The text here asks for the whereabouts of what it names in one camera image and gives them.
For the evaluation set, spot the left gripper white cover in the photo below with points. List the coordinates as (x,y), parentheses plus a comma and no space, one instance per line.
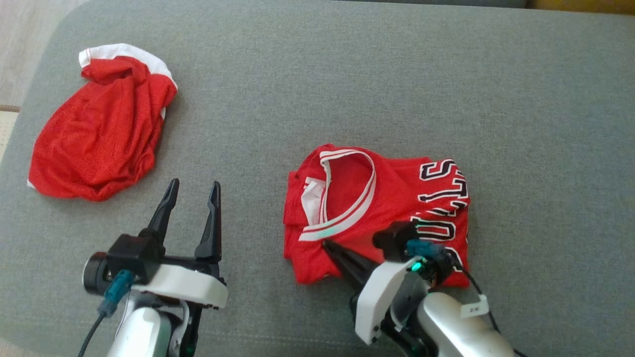
(183,285)

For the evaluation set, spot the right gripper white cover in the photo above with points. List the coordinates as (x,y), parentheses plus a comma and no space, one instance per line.
(382,297)

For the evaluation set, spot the red lettered basketball jersey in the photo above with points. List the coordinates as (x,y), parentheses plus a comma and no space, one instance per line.
(387,198)

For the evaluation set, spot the red shorts white waistband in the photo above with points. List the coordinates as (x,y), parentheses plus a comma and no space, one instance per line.
(99,139)

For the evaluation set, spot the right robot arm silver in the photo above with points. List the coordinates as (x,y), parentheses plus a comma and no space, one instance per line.
(461,332)

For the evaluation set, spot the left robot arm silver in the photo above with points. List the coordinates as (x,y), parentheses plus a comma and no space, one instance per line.
(139,332)

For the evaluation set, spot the large grey sofa seat cushion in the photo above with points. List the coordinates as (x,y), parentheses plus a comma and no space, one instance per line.
(347,89)

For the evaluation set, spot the cream floor rug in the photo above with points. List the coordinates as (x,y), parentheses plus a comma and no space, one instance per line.
(6,134)

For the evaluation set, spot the large yellow sofa back cushion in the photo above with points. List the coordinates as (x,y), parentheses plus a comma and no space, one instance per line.
(580,5)

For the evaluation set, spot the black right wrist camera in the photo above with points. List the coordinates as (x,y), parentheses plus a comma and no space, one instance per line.
(394,240)

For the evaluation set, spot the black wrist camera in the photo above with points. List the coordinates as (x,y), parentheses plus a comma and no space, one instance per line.
(134,253)
(394,240)

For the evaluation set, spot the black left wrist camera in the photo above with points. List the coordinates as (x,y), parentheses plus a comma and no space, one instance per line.
(134,253)

